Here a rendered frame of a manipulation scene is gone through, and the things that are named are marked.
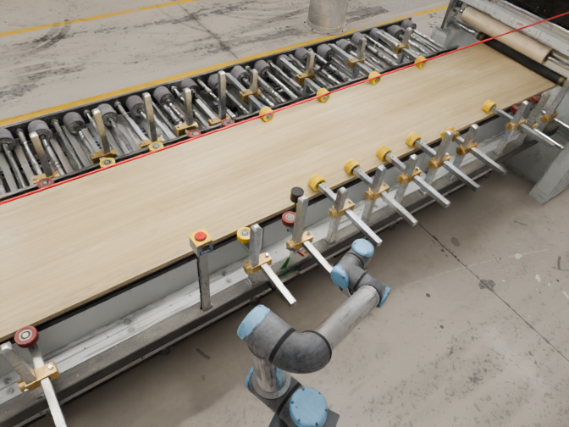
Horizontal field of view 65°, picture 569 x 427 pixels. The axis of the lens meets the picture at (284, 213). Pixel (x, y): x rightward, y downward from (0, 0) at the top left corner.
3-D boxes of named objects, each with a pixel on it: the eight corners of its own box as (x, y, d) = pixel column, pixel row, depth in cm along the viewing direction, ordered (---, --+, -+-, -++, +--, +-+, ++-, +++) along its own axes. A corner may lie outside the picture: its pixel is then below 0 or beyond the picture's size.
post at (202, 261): (212, 307, 213) (208, 249, 179) (203, 312, 210) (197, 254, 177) (207, 300, 215) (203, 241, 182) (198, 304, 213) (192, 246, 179)
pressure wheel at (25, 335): (19, 353, 180) (8, 341, 172) (31, 335, 186) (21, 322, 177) (37, 358, 179) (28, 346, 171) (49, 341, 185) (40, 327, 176)
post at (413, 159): (394, 216, 273) (419, 156, 238) (390, 219, 272) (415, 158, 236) (391, 213, 275) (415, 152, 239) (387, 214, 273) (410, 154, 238)
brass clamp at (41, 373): (61, 377, 176) (58, 372, 173) (24, 396, 170) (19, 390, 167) (56, 364, 179) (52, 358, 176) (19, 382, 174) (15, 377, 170)
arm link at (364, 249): (347, 246, 180) (360, 232, 186) (341, 264, 190) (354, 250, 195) (367, 259, 177) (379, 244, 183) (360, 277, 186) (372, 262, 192)
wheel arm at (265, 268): (295, 305, 204) (296, 300, 201) (290, 308, 203) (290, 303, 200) (245, 241, 227) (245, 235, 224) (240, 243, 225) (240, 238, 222)
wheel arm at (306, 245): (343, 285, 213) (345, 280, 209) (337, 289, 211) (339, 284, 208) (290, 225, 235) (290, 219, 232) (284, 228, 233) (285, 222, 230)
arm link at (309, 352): (316, 369, 117) (397, 283, 173) (278, 340, 122) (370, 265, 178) (300, 398, 122) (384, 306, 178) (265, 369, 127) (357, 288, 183)
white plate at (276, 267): (311, 256, 238) (313, 244, 231) (270, 277, 227) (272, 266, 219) (310, 255, 238) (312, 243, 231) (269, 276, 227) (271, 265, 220)
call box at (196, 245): (213, 251, 180) (212, 239, 174) (197, 258, 177) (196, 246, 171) (205, 239, 183) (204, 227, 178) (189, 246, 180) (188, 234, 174)
